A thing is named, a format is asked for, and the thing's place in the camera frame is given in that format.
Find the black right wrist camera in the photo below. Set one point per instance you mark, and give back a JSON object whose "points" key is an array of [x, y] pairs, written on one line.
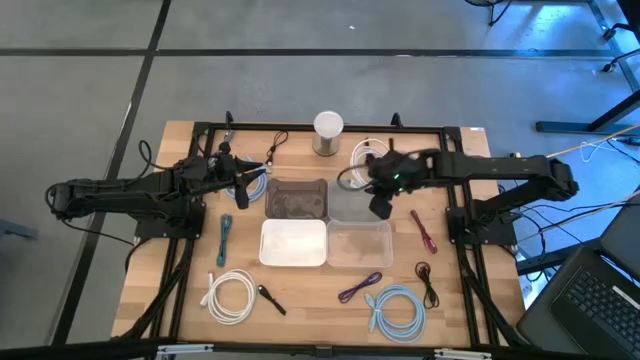
{"points": [[381, 206]]}

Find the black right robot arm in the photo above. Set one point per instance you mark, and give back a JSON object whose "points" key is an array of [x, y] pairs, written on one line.
{"points": [[500, 165]]}

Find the brown translucent plastic bin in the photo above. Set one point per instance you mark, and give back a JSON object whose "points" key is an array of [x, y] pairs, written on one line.
{"points": [[295, 200]]}

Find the black aluminium table frame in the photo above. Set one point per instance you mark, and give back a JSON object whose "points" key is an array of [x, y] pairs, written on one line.
{"points": [[300, 127]]}

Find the white plastic bin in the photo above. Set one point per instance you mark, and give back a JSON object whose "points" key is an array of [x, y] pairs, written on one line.
{"points": [[292, 242]]}

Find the clear plastic bin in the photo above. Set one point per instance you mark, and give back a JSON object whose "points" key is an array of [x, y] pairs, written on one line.
{"points": [[360, 245]]}

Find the dark closed laptop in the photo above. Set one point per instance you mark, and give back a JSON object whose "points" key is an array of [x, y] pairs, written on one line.
{"points": [[625, 240]]}

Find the black adapter plug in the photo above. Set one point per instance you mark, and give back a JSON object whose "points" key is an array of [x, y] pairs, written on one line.
{"points": [[270, 298]]}

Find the grey translucent plastic bin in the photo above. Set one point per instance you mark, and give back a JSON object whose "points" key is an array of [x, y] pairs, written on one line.
{"points": [[350, 205]]}

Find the grey furniture foot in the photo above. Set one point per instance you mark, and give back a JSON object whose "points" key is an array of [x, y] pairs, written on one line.
{"points": [[15, 230]]}

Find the black open laptop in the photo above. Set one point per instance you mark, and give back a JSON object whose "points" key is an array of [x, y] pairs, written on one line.
{"points": [[590, 300]]}

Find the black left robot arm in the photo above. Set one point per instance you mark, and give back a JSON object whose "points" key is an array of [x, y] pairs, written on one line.
{"points": [[110, 197]]}

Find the yellow power plug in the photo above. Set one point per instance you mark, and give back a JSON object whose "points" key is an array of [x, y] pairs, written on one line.
{"points": [[516, 155]]}

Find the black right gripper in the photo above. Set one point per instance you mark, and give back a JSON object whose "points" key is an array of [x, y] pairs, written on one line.
{"points": [[405, 170]]}

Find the black office chair base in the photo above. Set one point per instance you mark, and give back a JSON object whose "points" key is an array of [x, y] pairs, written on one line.
{"points": [[608, 34]]}

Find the black desk leg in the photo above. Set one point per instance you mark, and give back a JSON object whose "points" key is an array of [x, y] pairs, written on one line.
{"points": [[565, 126]]}

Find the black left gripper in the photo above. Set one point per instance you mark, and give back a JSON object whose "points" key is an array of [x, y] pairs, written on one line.
{"points": [[217, 170]]}

